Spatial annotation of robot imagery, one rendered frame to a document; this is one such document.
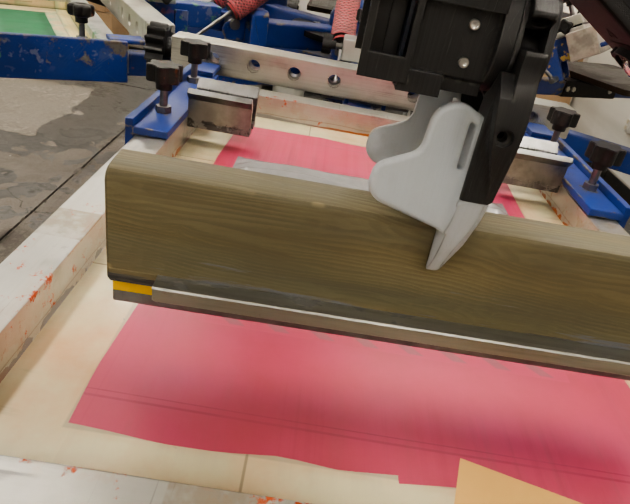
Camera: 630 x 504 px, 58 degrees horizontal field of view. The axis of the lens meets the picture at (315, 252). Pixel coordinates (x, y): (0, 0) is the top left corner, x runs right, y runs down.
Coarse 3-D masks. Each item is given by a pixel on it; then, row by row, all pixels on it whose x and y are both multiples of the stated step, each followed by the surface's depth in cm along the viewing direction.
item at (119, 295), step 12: (120, 300) 36; (132, 300) 36; (144, 300) 36; (204, 312) 36; (216, 312) 36; (276, 324) 36; (288, 324) 36; (300, 324) 36; (348, 336) 37; (360, 336) 37; (372, 336) 37; (432, 348) 37; (444, 348) 37; (504, 360) 37; (516, 360) 37; (528, 360) 37; (588, 372) 38; (600, 372) 38
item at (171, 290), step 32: (160, 288) 32; (192, 288) 33; (224, 288) 33; (288, 320) 33; (320, 320) 33; (352, 320) 33; (384, 320) 33; (416, 320) 34; (480, 352) 34; (512, 352) 34; (544, 352) 34; (576, 352) 34; (608, 352) 35
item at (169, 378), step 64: (256, 128) 86; (128, 320) 43; (192, 320) 44; (128, 384) 37; (192, 384) 38; (256, 384) 39; (320, 384) 40; (384, 384) 42; (256, 448) 35; (320, 448) 36; (384, 448) 36
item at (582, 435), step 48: (432, 384) 42; (480, 384) 43; (528, 384) 44; (576, 384) 45; (624, 384) 46; (432, 432) 38; (480, 432) 39; (528, 432) 40; (576, 432) 41; (624, 432) 41; (432, 480) 35; (528, 480) 36; (576, 480) 37; (624, 480) 37
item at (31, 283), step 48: (288, 96) 92; (144, 144) 64; (96, 192) 52; (48, 240) 44; (96, 240) 48; (0, 288) 38; (48, 288) 40; (0, 336) 35; (0, 480) 26; (48, 480) 27; (96, 480) 27; (144, 480) 28
